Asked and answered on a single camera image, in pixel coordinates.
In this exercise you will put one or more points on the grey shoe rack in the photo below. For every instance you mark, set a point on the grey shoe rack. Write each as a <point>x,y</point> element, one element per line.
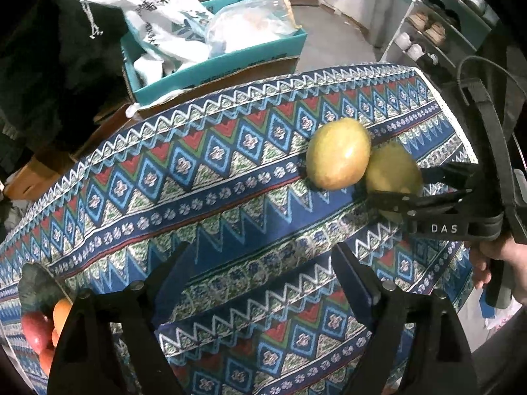
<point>435,35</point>

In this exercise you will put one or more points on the right hand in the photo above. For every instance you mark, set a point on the right hand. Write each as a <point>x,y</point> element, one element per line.
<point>504,249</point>

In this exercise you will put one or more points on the blue patterned tablecloth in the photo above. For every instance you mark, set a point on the blue patterned tablecloth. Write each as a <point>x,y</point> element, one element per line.
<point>264,312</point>

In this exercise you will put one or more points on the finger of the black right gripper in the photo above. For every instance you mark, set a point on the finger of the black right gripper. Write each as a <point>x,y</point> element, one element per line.
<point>417,206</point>
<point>452,173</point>

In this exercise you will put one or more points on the teal plastic crate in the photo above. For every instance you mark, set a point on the teal plastic crate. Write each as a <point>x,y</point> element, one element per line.
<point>213,68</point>

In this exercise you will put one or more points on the clear plastic bag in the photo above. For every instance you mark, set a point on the clear plastic bag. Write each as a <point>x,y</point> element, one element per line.
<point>250,23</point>

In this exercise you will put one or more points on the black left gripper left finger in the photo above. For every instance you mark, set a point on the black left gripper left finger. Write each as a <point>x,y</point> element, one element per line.
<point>108,343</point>

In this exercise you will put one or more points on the dark hanging coat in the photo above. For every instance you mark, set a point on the dark hanging coat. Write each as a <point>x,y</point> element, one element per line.
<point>61,64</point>

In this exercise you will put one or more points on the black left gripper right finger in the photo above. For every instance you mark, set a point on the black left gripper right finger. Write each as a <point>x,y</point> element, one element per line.
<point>421,330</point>

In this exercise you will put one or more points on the yellow-green mango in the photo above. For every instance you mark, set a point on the yellow-green mango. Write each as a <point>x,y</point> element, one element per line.
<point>338,154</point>
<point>391,168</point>

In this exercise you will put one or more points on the green patterned glass bowl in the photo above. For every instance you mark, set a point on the green patterned glass bowl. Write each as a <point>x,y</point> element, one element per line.
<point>39,291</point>

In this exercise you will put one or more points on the large orange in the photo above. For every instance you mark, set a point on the large orange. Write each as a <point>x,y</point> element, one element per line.
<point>60,314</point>

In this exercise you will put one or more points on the small orange tangerine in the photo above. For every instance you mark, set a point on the small orange tangerine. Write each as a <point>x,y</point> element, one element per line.
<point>46,357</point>
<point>55,337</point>

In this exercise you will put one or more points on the white printed rice bag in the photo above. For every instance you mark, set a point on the white printed rice bag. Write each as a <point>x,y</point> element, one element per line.
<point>167,29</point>

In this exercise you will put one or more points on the brown cardboard box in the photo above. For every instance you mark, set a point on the brown cardboard box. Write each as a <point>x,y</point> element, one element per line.
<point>45,168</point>

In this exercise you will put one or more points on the large red apple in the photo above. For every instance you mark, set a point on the large red apple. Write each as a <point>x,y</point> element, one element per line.
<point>37,329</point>

